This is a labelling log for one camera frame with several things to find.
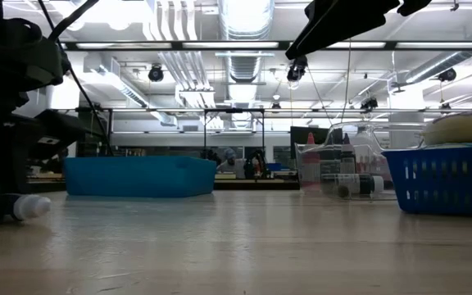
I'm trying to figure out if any small dark teal dropper bottle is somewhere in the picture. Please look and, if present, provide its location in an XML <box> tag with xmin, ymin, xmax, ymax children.
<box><xmin>12</xmin><ymin>194</ymin><xmax>52</xmax><ymax>222</ymax></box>

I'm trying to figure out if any purple iced toy donut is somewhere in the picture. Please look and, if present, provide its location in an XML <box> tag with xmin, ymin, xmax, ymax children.
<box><xmin>420</xmin><ymin>109</ymin><xmax>472</xmax><ymax>147</ymax></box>

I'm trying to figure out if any black overhead frame beam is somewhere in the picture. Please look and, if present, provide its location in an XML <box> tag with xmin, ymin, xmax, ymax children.
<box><xmin>61</xmin><ymin>39</ymin><xmax>472</xmax><ymax>52</ymax></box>

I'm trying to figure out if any red food colouring bottle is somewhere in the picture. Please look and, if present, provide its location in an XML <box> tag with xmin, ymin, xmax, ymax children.
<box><xmin>301</xmin><ymin>131</ymin><xmax>322</xmax><ymax>193</ymax></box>

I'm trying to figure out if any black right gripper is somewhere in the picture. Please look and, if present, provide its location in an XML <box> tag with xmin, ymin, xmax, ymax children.
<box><xmin>284</xmin><ymin>0</ymin><xmax>433</xmax><ymax>61</ymax></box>

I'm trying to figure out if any black background rig frame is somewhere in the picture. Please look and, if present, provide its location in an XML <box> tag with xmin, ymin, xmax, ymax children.
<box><xmin>75</xmin><ymin>107</ymin><xmax>268</xmax><ymax>159</ymax></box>

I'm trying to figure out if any clear plastic bin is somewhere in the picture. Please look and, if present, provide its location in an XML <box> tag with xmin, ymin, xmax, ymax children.
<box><xmin>294</xmin><ymin>120</ymin><xmax>429</xmax><ymax>202</ymax></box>

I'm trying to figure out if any blue slotted plastic basket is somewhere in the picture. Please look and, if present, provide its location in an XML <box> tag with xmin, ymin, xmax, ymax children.
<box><xmin>381</xmin><ymin>143</ymin><xmax>472</xmax><ymax>217</ymax></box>

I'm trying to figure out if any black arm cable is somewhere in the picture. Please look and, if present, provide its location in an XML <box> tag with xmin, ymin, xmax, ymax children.
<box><xmin>37</xmin><ymin>0</ymin><xmax>114</xmax><ymax>157</ymax></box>

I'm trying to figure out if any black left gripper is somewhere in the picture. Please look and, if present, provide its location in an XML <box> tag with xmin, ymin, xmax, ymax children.
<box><xmin>0</xmin><ymin>108</ymin><xmax>110</xmax><ymax>225</ymax></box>

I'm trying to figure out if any black computer monitor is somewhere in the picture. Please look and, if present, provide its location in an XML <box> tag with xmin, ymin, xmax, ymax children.
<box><xmin>289</xmin><ymin>125</ymin><xmax>331</xmax><ymax>161</ymax></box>

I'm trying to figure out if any black food colouring bottle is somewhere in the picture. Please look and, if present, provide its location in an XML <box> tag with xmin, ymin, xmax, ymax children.
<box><xmin>321</xmin><ymin>172</ymin><xmax>385</xmax><ymax>200</ymax></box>

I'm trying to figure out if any teal plastic bin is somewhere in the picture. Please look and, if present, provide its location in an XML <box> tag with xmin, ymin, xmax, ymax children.
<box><xmin>62</xmin><ymin>155</ymin><xmax>218</xmax><ymax>199</ymax></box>

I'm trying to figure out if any person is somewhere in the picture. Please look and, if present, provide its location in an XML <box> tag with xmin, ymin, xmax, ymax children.
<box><xmin>217</xmin><ymin>147</ymin><xmax>247</xmax><ymax>179</ymax></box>

